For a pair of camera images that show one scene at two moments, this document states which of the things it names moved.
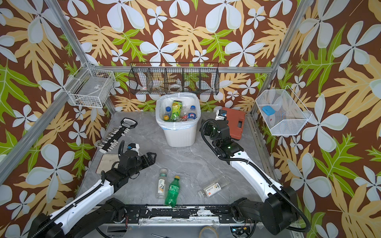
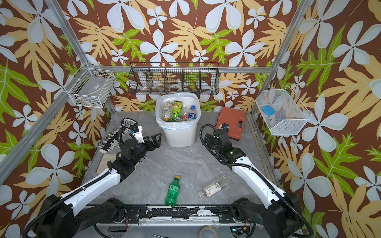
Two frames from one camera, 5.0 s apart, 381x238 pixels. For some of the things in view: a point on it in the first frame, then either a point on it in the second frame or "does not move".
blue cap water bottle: (192, 114) does not move
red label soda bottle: (184, 113) does not move
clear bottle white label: (210, 190) does not move
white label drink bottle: (161, 192) -> (167, 110)
